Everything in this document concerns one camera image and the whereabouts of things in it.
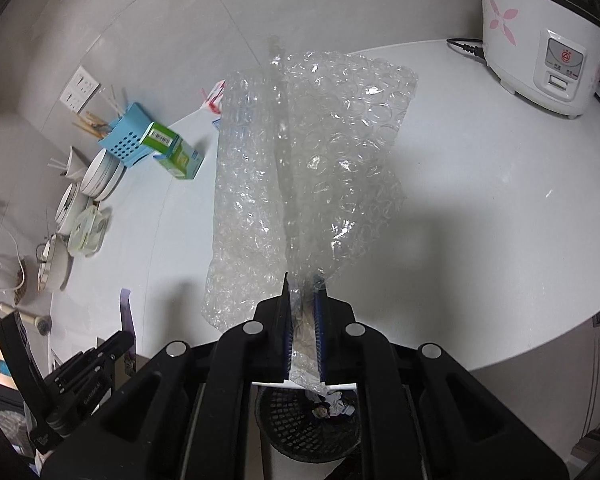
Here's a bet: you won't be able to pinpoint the black power cord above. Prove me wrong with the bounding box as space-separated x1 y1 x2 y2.
447 37 487 59

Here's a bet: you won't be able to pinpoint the purple strip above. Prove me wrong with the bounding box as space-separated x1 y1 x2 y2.
118 287 137 357

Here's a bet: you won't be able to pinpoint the wooden handled brush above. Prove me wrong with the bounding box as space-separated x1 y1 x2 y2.
0 300 54 335

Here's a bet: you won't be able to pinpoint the white cup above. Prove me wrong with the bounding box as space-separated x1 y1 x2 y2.
49 145 89 182

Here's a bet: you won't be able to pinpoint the blue perforated utensil holder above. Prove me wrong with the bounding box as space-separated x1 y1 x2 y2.
98 101 157 167

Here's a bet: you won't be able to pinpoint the clear bubble wrap sheet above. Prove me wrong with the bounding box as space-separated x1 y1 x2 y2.
201 35 420 396

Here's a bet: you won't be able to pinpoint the green drink carton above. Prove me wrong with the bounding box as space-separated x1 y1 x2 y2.
140 121 204 181

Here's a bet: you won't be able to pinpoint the white flowered rice cooker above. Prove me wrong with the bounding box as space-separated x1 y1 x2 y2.
460 0 600 120

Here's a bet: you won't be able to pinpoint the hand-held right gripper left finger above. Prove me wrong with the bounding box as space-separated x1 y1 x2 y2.
40 272 293 480

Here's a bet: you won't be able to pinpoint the crumpled white paper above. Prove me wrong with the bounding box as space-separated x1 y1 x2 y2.
327 392 356 417

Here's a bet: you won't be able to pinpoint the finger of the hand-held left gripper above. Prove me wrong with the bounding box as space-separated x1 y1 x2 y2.
0 310 48 428
92 331 134 378

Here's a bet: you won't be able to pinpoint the bundle of wooden chopsticks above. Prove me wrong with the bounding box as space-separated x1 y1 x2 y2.
72 86 131 142

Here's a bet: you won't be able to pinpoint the dark green mesh trash basket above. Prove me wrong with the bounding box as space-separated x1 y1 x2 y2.
255 387 363 461

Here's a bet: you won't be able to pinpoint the white wall outlet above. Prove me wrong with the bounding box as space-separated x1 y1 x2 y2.
60 66 101 111

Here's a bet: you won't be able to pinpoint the red white packet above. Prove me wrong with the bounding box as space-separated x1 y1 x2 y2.
200 80 228 117

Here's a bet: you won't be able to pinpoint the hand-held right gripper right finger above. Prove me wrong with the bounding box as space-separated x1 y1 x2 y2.
312 282 571 480

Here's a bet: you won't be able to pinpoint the stack of white plates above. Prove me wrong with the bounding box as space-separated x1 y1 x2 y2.
79 147 127 199

